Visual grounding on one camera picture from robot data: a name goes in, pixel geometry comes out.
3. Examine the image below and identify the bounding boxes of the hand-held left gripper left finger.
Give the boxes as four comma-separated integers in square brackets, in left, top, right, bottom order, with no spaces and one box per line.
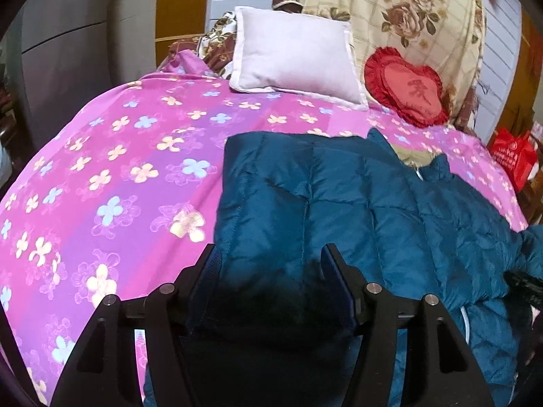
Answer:
[50,244,225,407]

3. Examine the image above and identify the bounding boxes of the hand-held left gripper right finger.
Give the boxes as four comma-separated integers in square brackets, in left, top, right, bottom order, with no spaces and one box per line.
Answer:
[320,244,495,407]

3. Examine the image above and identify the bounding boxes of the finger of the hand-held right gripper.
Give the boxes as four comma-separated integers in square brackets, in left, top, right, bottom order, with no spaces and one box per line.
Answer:
[504,269,543,306]

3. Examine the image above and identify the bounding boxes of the blue puffer jacket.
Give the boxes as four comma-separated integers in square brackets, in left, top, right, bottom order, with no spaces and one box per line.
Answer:
[142,129,543,407]

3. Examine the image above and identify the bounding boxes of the red plastic bag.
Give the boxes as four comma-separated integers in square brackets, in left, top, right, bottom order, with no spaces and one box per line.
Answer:
[488,127,539,191]

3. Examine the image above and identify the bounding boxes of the pink floral bedsheet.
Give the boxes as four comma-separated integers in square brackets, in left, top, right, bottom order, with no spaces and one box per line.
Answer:
[0,49,531,407]

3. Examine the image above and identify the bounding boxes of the red heart cushion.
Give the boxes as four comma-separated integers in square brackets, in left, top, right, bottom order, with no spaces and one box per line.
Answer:
[364,46,450,128]

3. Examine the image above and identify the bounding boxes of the white pillow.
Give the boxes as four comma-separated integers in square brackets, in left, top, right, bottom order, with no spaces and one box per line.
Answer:
[229,6,370,112]

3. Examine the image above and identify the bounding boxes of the brown floral quilt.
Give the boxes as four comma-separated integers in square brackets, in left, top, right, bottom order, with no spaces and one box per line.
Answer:
[167,0,304,79]

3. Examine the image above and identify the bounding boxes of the grey wardrobe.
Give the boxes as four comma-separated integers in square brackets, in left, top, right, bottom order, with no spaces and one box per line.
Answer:
[17,0,162,136]

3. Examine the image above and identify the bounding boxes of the wooden headboard with white panel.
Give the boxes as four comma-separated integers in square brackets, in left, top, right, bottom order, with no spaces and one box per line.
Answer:
[155,0,543,145]

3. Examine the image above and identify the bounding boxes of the beige rose print blanket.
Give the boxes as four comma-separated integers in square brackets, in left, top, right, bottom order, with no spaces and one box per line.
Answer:
[288,0,486,130]

